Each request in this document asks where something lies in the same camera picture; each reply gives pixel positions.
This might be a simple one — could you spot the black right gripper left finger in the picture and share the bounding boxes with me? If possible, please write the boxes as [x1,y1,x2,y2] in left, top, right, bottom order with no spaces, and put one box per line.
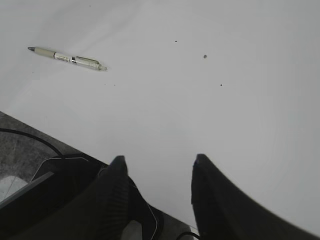
[14,155,129,240]

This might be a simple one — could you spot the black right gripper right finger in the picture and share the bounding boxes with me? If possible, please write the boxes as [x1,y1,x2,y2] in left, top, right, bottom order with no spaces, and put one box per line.
[191,153,318,240]

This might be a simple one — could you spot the cream barrel pen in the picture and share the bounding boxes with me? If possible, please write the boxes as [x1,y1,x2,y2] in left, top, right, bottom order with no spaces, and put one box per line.
[27,46,109,72]

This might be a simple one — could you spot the black cable under table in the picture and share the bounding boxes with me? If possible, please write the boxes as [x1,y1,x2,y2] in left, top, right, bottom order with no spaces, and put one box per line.
[0,128,63,158]

